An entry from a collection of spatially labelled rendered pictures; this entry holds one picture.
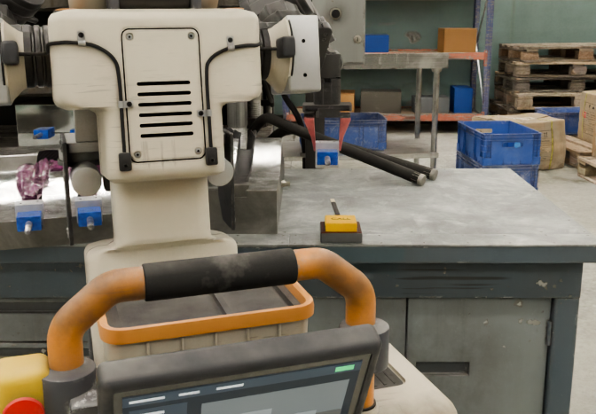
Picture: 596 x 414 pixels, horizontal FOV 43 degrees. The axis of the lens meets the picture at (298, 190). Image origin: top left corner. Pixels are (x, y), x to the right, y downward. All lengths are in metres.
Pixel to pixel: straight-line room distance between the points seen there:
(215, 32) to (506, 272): 0.81
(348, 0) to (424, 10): 5.99
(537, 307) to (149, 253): 0.84
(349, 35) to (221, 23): 1.31
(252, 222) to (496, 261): 0.48
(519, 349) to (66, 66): 1.07
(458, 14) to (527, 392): 6.89
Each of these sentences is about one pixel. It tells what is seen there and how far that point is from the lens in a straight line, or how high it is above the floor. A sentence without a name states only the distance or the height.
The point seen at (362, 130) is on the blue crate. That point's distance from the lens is 5.36.
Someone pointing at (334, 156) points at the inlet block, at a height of 0.94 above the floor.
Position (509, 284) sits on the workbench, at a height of 0.70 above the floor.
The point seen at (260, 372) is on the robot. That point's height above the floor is 0.93.
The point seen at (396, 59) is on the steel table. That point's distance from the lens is 5.14.
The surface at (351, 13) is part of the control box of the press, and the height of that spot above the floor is 1.22.
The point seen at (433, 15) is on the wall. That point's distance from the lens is 8.31.
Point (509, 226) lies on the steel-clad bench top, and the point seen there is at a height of 0.80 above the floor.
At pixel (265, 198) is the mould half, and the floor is 0.87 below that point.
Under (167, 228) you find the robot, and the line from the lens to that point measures 1.10.
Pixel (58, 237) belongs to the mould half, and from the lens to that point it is 1.52.
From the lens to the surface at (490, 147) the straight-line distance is 5.15.
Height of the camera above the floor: 1.24
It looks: 14 degrees down
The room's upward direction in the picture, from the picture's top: straight up
